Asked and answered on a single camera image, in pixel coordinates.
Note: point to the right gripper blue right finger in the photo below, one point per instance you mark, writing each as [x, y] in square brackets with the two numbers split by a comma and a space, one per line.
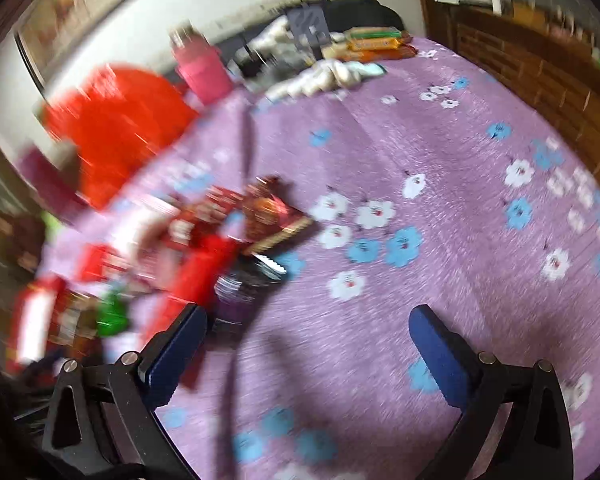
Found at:
[536, 440]

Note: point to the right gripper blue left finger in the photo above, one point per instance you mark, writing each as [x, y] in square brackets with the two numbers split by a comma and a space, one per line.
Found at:
[102, 419]

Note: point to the dark red soul kiss snack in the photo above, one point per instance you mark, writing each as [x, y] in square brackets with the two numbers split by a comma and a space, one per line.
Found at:
[268, 219]

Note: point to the red plastic bag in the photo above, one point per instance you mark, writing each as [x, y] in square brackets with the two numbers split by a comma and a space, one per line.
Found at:
[119, 118]

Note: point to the pink bottle with knit sleeve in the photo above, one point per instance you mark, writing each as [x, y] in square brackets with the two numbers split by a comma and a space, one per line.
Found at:
[199, 64]

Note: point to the white work gloves pair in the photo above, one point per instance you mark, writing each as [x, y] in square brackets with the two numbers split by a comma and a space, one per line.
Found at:
[324, 76]

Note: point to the stacked biscuit packs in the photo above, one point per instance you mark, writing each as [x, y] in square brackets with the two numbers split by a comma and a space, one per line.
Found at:
[370, 44]

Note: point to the white gloves at back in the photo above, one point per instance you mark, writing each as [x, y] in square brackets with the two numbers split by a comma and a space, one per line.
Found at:
[273, 36]

